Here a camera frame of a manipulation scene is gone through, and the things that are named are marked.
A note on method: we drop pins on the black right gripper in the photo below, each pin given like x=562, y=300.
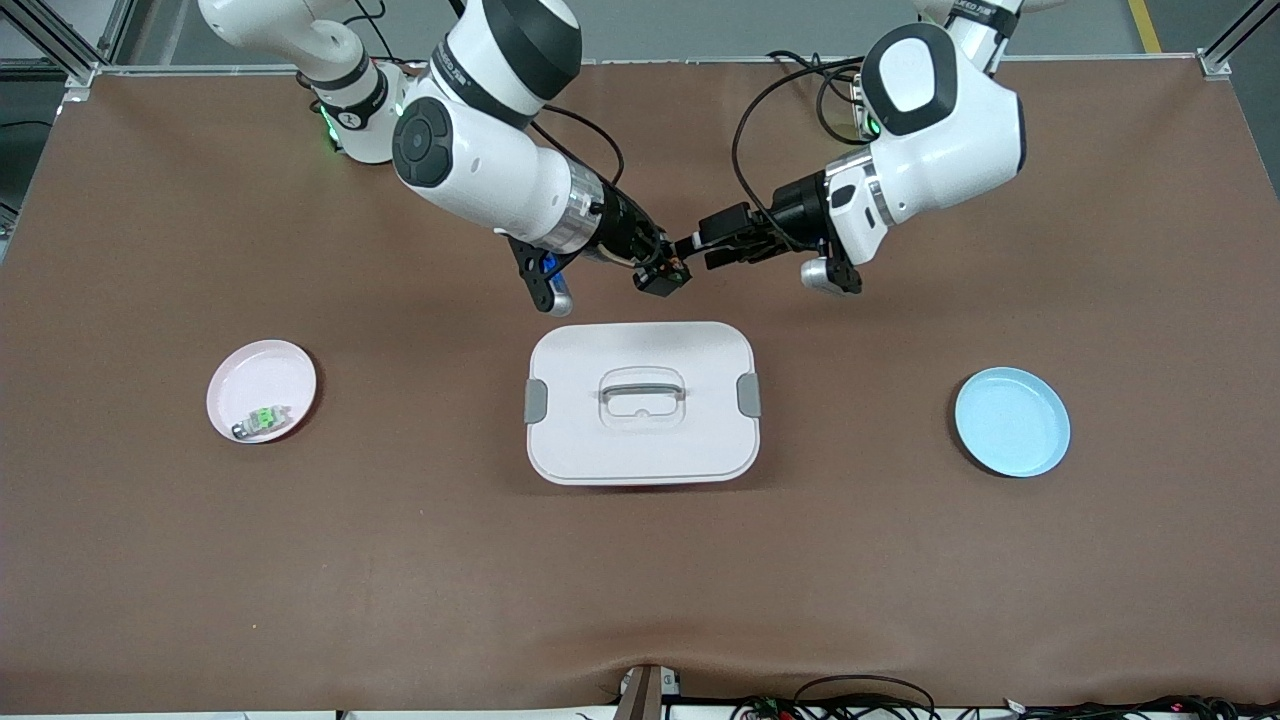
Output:
x=624, y=226

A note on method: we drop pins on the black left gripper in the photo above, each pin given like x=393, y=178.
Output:
x=796, y=212

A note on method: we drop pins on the black and orange switch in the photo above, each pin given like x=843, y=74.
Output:
x=668, y=284

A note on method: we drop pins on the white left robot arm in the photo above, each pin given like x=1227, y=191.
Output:
x=940, y=140

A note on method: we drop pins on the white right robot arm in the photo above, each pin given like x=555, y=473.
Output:
x=480, y=170

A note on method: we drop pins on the white lidded storage box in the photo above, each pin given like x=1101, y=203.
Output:
x=640, y=440

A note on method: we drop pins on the clear table edge strip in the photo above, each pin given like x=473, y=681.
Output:
x=650, y=63

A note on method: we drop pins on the light blue round plate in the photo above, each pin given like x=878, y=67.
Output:
x=1010, y=422

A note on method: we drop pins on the pink round plate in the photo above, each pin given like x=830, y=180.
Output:
x=265, y=385

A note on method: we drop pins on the clear and green switch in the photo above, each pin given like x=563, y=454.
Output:
x=262, y=421

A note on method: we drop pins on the brown bracket with white block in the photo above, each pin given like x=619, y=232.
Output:
x=645, y=695

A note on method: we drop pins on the aluminium frame post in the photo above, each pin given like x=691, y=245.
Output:
x=1213, y=64
x=82, y=70

